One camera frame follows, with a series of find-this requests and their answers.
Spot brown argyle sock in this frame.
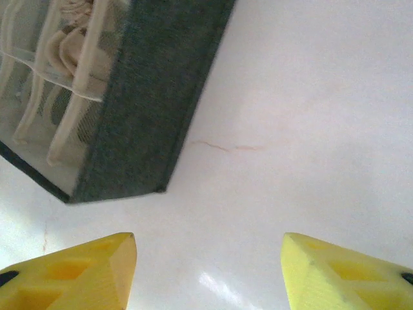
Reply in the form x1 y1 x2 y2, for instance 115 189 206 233
45 0 107 98

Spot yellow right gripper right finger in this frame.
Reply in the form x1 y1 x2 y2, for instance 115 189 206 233
279 231 413 310

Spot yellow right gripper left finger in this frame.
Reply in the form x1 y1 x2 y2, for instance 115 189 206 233
0 231 137 310

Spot grey sock organizer box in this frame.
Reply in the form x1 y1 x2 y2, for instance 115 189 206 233
0 0 238 204

